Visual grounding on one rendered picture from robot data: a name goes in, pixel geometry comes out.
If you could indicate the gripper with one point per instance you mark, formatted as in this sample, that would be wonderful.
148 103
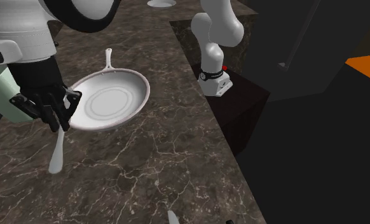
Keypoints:
36 77

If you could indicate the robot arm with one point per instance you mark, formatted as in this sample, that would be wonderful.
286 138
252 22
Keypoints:
20 28

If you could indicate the white frying pan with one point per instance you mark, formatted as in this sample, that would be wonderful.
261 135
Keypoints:
110 102

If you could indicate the white round plate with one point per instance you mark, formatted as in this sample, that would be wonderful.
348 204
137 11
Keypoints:
161 2

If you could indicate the white knife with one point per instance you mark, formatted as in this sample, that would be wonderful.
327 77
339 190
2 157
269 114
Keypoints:
173 218

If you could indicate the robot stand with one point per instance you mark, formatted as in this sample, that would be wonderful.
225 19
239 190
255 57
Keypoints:
240 105

